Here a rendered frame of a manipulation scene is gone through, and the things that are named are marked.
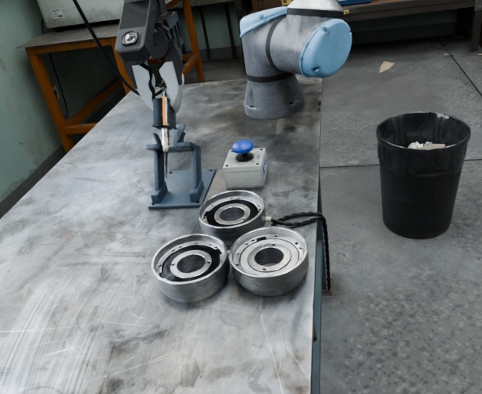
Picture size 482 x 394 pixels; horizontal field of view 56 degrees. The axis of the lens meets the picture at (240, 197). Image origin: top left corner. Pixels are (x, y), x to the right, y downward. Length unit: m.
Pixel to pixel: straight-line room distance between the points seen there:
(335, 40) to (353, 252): 1.11
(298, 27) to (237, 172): 0.33
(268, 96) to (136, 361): 0.70
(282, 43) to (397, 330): 1.02
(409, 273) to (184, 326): 1.33
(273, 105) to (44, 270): 0.62
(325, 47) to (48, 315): 0.68
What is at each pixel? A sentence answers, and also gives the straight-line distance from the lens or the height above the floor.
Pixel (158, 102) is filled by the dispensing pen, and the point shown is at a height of 0.98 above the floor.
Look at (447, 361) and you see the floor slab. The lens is 1.58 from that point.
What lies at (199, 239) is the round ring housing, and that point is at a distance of 0.67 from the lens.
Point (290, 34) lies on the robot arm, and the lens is 0.98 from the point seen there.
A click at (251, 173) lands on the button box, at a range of 0.81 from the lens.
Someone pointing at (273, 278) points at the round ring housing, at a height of 0.84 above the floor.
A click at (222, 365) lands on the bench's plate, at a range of 0.54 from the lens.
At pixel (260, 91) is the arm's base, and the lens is 1.09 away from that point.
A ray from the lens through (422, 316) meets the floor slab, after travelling 1.68.
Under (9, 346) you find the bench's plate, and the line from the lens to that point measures 0.68.
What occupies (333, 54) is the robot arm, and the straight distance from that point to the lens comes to 0.98.
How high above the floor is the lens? 1.22
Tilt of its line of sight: 32 degrees down
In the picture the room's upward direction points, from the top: 10 degrees counter-clockwise
